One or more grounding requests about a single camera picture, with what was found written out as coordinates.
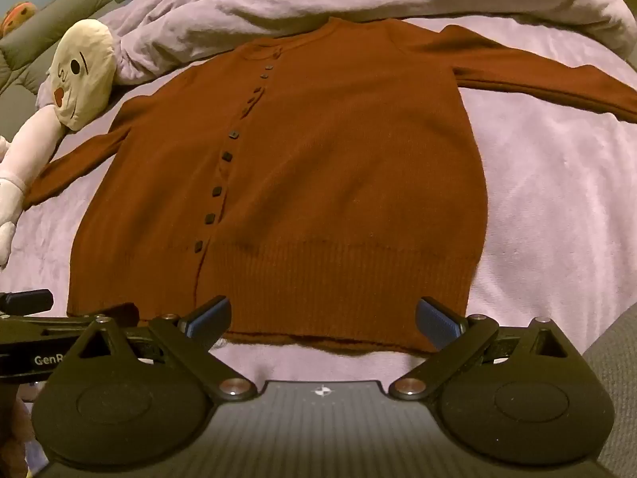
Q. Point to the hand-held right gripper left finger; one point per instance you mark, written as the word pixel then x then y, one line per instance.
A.
pixel 206 317

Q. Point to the brown button cardigan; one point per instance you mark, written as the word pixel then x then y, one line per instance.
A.
pixel 323 159

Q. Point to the lilac duvet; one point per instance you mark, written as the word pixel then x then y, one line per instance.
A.
pixel 249 0

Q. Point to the cream-faced plush doll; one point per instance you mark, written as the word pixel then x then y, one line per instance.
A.
pixel 82 74

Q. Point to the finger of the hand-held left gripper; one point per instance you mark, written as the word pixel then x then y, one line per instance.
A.
pixel 27 301

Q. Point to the orange plush toy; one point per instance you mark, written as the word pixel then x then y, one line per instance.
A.
pixel 17 17

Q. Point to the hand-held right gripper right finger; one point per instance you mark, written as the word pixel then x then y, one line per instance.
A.
pixel 435 321

